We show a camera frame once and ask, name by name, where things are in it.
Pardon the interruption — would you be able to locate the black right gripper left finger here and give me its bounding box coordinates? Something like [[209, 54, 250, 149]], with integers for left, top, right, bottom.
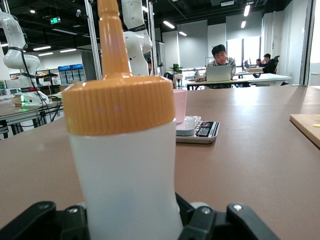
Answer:
[[0, 201, 91, 240]]

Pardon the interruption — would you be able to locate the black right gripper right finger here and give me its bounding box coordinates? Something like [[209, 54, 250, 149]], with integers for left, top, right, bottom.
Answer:
[[174, 191, 280, 240]]

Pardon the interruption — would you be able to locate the white sauce bottle orange cap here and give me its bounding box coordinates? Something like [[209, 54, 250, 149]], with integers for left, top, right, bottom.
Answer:
[[61, 0, 186, 240]]

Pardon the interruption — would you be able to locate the pink plastic cup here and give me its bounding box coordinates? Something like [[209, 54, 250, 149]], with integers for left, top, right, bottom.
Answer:
[[172, 89, 188, 125]]

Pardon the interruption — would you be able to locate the brown table cover sheet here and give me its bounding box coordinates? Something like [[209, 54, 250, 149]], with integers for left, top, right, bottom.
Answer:
[[0, 84, 320, 240]]

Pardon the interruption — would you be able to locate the silver digital kitchen scale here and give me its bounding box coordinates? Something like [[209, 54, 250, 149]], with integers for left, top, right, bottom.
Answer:
[[174, 115, 221, 145]]

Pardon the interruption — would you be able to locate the blue topped drinks fridge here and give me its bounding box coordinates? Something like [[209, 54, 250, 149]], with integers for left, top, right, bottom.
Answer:
[[57, 63, 87, 85]]

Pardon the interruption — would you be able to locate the silver laptop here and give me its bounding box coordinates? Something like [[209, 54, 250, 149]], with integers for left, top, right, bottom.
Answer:
[[206, 65, 232, 83]]

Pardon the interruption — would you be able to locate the white office desk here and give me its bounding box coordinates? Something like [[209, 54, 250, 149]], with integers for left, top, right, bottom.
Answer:
[[186, 73, 293, 91]]

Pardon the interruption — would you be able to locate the green potted plant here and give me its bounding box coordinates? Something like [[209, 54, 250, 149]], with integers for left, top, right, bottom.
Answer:
[[169, 63, 184, 75]]

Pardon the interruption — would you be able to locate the person in black jacket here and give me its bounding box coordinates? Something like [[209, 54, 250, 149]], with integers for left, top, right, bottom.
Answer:
[[261, 53, 276, 74]]

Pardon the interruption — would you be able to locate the person in plaid shirt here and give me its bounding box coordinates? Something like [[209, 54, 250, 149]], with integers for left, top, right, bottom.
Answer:
[[194, 44, 237, 83]]

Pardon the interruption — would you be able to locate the black office chair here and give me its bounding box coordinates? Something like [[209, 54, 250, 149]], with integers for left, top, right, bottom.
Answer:
[[272, 55, 281, 73]]

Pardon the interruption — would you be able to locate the wooden cutting board metal handle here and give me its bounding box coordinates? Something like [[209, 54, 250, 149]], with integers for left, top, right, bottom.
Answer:
[[289, 113, 320, 151]]

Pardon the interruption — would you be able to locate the aluminium frame post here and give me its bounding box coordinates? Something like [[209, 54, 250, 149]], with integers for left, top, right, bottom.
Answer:
[[84, 0, 102, 81], [148, 0, 158, 76]]

